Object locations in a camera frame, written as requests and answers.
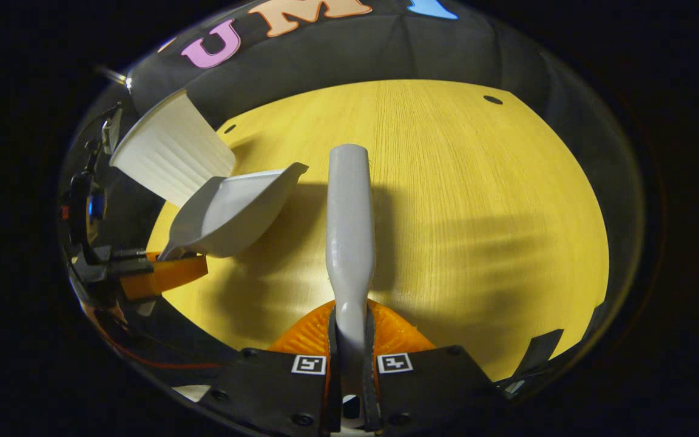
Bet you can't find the white ribbed garbage bin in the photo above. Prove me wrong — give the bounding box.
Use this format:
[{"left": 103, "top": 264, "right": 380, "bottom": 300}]
[{"left": 109, "top": 89, "right": 237, "bottom": 209}]

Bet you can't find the black tape strip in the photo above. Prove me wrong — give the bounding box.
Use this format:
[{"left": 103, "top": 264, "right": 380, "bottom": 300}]
[{"left": 515, "top": 328, "right": 565, "bottom": 378}]

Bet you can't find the grey plastic dustpan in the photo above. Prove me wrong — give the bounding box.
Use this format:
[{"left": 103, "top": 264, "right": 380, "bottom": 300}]
[{"left": 158, "top": 161, "right": 309, "bottom": 262}]

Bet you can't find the small grey broom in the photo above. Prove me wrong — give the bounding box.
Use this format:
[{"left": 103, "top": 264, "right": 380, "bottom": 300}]
[{"left": 325, "top": 143, "right": 378, "bottom": 427}]

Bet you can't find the black backdrop cloth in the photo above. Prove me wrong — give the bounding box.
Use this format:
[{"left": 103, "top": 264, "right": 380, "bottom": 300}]
[{"left": 61, "top": 0, "right": 649, "bottom": 389}]

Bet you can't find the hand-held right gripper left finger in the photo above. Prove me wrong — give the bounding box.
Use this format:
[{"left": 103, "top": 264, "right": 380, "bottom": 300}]
[{"left": 198, "top": 300, "right": 342, "bottom": 437}]

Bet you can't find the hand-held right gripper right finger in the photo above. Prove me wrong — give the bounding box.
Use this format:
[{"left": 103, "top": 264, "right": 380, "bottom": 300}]
[{"left": 364, "top": 300, "right": 502, "bottom": 436}]

